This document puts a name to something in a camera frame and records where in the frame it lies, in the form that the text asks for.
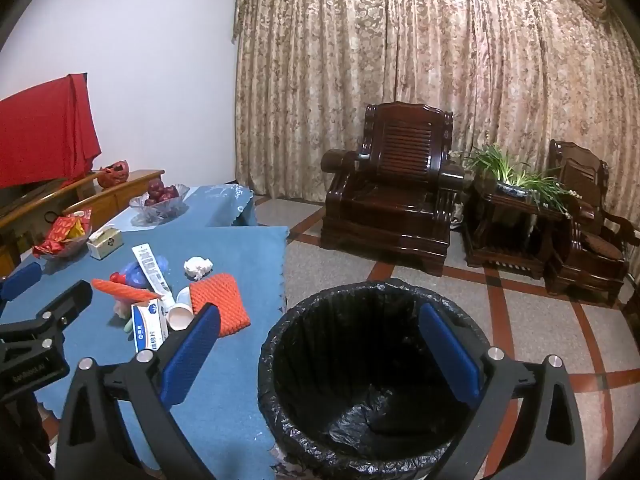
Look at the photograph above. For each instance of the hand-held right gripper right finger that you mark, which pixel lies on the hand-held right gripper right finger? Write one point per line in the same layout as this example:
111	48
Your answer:
450	355

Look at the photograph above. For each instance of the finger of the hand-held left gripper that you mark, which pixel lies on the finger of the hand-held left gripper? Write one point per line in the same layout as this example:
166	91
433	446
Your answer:
65	305
20	280

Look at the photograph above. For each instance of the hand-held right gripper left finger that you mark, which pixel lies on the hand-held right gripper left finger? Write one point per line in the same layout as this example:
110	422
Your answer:
192	355

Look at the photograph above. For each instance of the white paper cup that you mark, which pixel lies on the white paper cup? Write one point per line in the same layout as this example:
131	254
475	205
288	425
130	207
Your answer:
179	316

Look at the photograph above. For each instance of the blue and white medicine box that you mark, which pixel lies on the blue and white medicine box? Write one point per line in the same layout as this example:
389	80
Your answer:
147	325

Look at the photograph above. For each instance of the pink cloth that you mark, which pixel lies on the pink cloth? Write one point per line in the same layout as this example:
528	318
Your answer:
121	309

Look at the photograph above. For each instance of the orange foam net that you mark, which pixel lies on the orange foam net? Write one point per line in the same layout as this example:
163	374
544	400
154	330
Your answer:
225	300
120	290

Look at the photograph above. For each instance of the blue plastic bag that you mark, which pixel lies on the blue plastic bag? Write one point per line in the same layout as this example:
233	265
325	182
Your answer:
131	272

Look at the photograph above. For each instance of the white toothpaste tube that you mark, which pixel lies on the white toothpaste tube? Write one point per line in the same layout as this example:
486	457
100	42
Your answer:
150	267

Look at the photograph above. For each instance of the trash bin with black bag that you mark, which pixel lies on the trash bin with black bag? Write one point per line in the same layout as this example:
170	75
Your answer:
310	320

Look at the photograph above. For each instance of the glass snack bowl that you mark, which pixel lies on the glass snack bowl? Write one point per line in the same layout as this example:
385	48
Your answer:
75	247

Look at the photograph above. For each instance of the crumpled red plastic bag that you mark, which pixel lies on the crumpled red plastic bag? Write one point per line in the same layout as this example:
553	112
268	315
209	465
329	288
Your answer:
116	276

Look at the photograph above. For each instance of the red snack bag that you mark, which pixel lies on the red snack bag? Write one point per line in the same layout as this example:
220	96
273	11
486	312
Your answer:
62	230

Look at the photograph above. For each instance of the tissue box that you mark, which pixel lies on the tissue box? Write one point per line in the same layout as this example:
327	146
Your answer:
105	244

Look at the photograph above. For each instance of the crumpled white tissue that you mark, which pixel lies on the crumpled white tissue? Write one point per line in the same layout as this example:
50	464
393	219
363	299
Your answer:
197	267

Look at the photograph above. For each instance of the dark wooden side table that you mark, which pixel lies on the dark wooden side table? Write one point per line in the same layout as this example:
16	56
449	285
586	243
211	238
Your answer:
505	240

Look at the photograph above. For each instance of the glass fruit bowl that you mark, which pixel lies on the glass fruit bowl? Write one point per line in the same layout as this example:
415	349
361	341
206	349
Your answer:
165	210

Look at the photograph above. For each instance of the knotted red bag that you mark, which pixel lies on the knotted red bag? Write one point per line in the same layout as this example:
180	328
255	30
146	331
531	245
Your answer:
112	175

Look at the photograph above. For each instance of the large dark red apple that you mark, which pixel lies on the large dark red apple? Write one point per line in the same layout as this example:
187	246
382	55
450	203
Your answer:
156	186

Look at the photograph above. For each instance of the small blue tablecloth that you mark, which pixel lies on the small blue tablecloth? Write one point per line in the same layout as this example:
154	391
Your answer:
215	205

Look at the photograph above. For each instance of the red cloth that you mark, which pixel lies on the red cloth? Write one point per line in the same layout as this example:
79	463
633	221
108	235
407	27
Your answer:
45	130

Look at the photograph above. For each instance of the dark wooden cushioned armchair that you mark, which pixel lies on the dark wooden cushioned armchair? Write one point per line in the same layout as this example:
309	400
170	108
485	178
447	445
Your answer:
590	250

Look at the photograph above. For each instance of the blue and white plant pot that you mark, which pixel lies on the blue and white plant pot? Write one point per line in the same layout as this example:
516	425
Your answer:
510	190

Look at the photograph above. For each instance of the green potted plant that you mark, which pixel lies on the green potted plant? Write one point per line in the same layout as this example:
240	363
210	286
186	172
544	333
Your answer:
492	160

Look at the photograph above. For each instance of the beige patterned curtain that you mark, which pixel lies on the beige patterned curtain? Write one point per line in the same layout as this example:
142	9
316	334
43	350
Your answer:
350	60

